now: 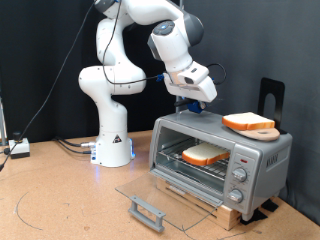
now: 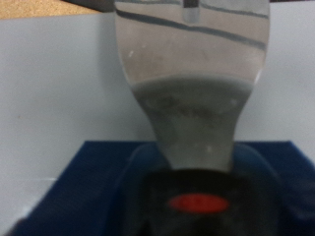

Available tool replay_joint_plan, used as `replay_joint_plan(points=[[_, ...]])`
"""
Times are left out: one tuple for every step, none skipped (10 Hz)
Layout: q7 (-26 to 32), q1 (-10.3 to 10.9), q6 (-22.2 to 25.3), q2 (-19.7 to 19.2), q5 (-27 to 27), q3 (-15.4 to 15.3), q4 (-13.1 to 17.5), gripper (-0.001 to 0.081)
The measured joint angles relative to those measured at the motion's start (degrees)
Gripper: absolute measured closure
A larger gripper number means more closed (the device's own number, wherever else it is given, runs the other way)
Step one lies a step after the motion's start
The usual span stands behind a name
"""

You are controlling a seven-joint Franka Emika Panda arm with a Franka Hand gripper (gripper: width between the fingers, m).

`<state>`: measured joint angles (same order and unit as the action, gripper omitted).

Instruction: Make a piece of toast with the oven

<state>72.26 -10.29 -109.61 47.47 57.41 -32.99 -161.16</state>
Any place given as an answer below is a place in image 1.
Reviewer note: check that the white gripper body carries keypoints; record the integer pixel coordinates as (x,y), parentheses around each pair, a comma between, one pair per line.
(196,87)

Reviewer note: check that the metal spatula with blue block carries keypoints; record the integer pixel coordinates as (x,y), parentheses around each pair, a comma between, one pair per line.
(196,107)

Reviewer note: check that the white bread slice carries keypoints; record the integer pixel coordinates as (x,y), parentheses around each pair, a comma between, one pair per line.
(246,121)
(203,153)

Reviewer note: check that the silver oven knob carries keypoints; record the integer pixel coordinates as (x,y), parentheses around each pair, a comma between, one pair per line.
(240,174)
(235,195)

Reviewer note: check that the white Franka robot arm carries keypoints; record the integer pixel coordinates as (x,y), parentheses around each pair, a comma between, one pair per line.
(110,133)

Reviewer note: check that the silver toaster oven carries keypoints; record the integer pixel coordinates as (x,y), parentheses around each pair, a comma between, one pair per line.
(266,160)

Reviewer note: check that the grey backdrop curtain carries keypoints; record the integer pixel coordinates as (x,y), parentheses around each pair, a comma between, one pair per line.
(250,43)

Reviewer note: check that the black metal bookend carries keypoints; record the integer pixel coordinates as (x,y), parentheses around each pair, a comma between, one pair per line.
(271,86)

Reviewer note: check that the round wooden board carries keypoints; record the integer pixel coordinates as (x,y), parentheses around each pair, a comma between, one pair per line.
(263,135)

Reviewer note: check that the tall aluminium pole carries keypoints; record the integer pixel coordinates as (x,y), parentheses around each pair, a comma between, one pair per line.
(182,2)

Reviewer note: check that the slatted wooden crate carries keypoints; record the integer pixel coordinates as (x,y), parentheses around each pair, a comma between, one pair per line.
(230,218)

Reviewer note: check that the black foam pad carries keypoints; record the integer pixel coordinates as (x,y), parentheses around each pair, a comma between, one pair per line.
(253,216)
(270,205)

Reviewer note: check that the black backdrop curtain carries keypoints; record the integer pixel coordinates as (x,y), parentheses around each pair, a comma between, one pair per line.
(30,50)

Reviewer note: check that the grey emergency stop box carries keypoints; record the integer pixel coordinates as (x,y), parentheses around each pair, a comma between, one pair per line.
(19,148)

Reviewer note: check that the short metal pole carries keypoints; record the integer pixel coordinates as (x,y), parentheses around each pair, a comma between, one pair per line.
(2,123)

